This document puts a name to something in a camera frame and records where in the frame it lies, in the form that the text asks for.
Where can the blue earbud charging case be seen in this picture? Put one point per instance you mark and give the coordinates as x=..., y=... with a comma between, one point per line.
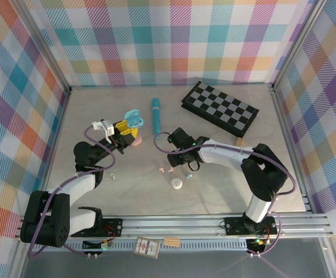
x=133, y=118

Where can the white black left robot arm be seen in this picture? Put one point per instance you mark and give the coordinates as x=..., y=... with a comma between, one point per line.
x=75, y=186

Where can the black controller board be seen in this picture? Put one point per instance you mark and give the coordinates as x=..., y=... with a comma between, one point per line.
x=92, y=245
x=254, y=244

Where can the black grey folding chessboard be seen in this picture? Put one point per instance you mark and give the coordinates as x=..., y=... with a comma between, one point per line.
x=219, y=107

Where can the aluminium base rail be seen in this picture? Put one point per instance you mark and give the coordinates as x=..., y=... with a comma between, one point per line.
x=185, y=224

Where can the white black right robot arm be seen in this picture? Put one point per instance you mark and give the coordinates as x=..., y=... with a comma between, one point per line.
x=222, y=155

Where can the aluminium frame post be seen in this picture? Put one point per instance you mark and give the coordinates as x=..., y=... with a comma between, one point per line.
x=53, y=58
x=296, y=43

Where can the aluminium side rail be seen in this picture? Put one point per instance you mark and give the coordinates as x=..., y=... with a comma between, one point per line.
x=290, y=144
x=57, y=133

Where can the playing card box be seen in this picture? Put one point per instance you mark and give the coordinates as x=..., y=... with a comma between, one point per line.
x=146, y=247

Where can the pink earbud charging case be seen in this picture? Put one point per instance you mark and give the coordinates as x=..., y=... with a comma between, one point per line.
x=138, y=141

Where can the teal marker pen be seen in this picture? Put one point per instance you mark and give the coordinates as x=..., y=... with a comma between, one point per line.
x=157, y=118

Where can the small wooden block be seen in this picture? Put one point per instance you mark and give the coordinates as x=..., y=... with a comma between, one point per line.
x=239, y=141

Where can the white earbud charging case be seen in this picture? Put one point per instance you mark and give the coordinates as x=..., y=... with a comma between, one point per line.
x=176, y=183

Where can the striped wooden piece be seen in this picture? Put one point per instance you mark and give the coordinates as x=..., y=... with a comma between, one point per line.
x=172, y=241

